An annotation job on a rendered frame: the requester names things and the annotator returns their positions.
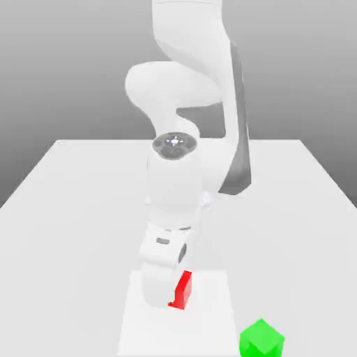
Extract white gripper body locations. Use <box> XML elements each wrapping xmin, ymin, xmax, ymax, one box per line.
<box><xmin>140</xmin><ymin>261</ymin><xmax>185</xmax><ymax>310</ymax></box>

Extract small red cube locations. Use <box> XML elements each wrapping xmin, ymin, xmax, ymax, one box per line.
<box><xmin>167</xmin><ymin>269</ymin><xmax>194</xmax><ymax>311</ymax></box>

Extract small green cube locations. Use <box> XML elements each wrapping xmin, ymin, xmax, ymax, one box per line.
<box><xmin>238</xmin><ymin>317</ymin><xmax>286</xmax><ymax>357</ymax></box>

